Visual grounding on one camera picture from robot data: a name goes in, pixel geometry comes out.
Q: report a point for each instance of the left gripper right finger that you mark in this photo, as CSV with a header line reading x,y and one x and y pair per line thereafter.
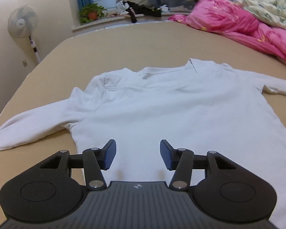
x,y
219,187

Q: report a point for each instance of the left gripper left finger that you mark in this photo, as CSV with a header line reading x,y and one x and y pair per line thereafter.
x,y
57,185

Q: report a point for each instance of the white long-sleeve shirt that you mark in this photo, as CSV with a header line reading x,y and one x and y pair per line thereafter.
x,y
200,106

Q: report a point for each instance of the pile of dark clothes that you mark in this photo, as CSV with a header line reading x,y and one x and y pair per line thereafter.
x,y
132,8

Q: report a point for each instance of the beige mattress pad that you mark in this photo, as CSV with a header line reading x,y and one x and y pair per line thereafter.
x,y
74,62

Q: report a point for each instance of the white standing fan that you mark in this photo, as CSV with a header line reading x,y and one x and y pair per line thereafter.
x,y
22,23

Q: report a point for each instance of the pink quilt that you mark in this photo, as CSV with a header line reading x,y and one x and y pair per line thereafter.
x,y
225,18

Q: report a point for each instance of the potted green plant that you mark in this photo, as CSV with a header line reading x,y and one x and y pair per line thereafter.
x,y
92,12

